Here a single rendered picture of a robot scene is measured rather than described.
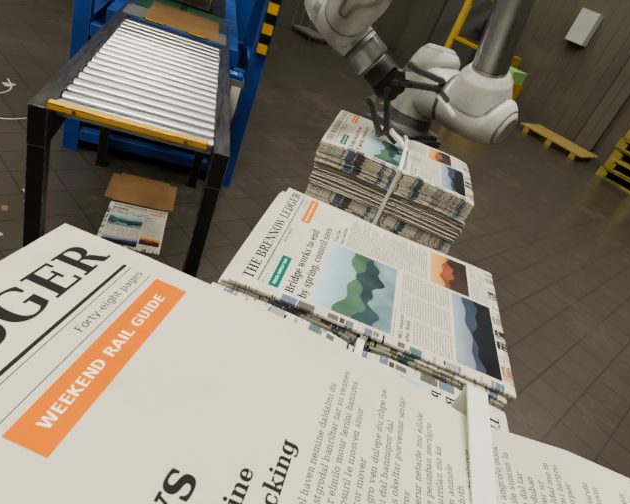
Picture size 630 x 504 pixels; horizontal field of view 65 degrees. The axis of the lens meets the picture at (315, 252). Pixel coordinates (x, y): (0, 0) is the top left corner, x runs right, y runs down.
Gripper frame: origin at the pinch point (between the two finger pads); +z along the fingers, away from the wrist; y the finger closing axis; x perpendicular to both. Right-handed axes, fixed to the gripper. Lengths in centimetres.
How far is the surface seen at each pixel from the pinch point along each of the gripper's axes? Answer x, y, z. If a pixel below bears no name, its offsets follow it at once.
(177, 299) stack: 108, -8, -21
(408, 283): 61, 5, 4
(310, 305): 75, 10, -6
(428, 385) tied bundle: 79, 4, 8
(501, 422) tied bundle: 79, 0, 16
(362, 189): 14.8, 17.0, -1.2
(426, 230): 14.5, 11.8, 16.0
